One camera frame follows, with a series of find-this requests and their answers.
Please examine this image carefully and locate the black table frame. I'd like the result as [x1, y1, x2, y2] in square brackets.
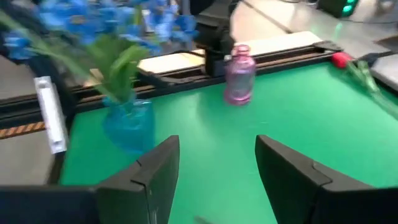
[0, 39, 345, 130]

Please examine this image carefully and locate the white metal bracket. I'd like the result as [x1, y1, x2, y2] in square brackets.
[33, 75, 68, 156]

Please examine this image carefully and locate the black device green light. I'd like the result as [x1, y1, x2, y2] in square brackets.
[316, 0, 360, 19]

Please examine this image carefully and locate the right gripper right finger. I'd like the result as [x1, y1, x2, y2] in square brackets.
[254, 134, 398, 224]

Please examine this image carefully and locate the purple ribbed glass vase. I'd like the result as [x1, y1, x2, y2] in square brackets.
[223, 44, 257, 106]

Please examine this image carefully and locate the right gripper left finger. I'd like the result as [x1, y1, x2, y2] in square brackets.
[0, 135, 180, 224]

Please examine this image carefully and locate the blue glass vase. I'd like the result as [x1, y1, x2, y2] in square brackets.
[101, 98, 155, 154]

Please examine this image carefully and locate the blue flower bunch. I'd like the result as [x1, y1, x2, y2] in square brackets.
[0, 0, 200, 105]

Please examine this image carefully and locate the wooden table side board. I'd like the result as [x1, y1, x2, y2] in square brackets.
[83, 30, 324, 88]

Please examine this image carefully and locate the red tulip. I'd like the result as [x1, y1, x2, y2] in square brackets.
[330, 52, 398, 121]

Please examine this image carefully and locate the black yellow hazard tape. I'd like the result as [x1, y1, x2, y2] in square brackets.
[0, 121, 47, 140]

